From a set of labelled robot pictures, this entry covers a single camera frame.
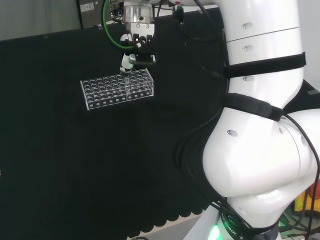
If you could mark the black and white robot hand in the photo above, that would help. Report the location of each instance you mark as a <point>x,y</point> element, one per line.
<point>145,47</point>

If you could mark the clear glass test tube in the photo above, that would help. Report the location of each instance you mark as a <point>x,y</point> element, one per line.
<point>127,83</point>

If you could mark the clear plastic test tube rack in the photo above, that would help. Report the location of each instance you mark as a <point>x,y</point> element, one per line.
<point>105,92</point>

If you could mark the dark cabinet panel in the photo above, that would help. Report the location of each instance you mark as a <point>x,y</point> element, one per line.
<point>90,12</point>

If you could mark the black bench cloth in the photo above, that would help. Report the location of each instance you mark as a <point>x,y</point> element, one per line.
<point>75,150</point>

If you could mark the yellow stop button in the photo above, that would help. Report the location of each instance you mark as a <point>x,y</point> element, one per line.
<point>303,200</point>

